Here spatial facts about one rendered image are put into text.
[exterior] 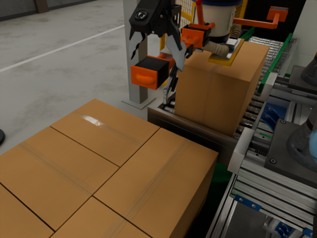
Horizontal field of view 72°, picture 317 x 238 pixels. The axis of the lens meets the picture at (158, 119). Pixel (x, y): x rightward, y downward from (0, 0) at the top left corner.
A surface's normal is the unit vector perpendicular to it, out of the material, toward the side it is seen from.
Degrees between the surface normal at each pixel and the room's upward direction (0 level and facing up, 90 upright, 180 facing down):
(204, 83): 90
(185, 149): 0
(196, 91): 90
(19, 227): 0
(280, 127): 0
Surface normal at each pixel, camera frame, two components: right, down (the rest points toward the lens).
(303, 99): -0.52, 0.52
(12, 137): 0.03, -0.78
